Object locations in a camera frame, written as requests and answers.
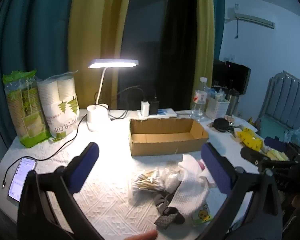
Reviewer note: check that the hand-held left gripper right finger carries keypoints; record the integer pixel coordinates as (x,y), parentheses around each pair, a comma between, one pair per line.
(215,171)

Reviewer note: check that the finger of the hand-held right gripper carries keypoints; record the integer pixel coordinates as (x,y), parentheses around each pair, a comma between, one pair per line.
(275,143)
(250,154)

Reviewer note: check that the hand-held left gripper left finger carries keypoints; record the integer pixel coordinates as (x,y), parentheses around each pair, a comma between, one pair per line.
(86,166)

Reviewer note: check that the pink soft pad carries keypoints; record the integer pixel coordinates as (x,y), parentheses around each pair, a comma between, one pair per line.
(204,170)

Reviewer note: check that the white textured towel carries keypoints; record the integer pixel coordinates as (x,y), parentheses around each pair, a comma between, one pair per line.
(192,187)

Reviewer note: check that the clear bag of cotton pads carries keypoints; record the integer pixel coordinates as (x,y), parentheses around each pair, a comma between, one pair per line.
(172,176)

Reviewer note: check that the cartoon print tissue pack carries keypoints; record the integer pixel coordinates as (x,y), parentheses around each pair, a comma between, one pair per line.
(202,216)

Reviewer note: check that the brown cardboard box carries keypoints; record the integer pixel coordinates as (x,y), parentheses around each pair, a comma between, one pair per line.
(165,140)

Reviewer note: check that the bag of wooden cotton swabs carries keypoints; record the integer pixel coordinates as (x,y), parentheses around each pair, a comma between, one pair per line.
(146,181)

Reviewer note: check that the grey dotted grip socks pair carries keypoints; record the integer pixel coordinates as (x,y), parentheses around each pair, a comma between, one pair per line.
(168,217)

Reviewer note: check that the person's left hand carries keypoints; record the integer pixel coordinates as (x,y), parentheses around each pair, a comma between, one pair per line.
(145,235)

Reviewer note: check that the yellow snack packets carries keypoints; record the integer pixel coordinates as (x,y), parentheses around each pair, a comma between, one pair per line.
(251,138)

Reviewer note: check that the clear plastic bag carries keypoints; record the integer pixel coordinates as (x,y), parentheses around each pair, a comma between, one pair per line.
(292,135)

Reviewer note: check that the orange blister pack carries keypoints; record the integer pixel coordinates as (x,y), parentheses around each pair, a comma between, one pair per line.
(230,119)

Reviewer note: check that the black round pouch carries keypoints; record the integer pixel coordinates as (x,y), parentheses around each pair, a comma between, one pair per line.
(220,125)

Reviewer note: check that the grey chair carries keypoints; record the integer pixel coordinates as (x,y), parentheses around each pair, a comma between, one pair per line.
(287,100)

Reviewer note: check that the white embossed tablecloth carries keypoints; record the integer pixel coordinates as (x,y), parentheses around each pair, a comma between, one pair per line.
(110,205)

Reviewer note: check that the white desk lamp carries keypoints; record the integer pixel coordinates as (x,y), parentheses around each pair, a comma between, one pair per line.
(96,120)

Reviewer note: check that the steel thermos cup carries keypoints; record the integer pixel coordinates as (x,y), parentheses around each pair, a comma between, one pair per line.
(233,102)

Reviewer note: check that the white woven basket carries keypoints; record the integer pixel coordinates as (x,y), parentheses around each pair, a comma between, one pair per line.
(217,108)

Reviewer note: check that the smartphone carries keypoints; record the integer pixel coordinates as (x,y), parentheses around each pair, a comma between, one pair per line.
(21,180)

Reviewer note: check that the white paper cup package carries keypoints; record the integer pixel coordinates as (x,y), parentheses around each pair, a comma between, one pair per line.
(57,105)

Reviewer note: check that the blue packets in basket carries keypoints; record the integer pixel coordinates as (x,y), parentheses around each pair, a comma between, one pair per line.
(217,93)

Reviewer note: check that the clear water bottle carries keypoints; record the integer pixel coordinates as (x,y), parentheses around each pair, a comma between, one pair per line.
(199,102)

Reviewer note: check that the white power strip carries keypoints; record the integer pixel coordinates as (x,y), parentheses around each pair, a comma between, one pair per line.
(165,115)

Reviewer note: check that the black monitor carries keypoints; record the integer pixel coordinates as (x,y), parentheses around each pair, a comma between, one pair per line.
(236,77)

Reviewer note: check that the blue and white small box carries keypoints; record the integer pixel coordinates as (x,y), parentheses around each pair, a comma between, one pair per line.
(166,111)

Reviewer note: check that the green paper cup package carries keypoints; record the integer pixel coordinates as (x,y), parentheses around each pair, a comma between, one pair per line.
(27,115)

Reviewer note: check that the black charger plug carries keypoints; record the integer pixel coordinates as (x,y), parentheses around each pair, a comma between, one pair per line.
(154,107)

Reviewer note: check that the yellow curtain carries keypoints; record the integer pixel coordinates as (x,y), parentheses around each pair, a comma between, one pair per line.
(95,30)
(205,42)

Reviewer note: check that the white air conditioner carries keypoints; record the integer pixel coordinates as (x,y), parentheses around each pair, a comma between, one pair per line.
(255,20)

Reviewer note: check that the teal curtain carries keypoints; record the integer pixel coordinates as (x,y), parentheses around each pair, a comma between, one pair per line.
(35,30)
(218,17)

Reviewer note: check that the dark window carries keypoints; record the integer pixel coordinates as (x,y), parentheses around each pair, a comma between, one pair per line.
(152,30)

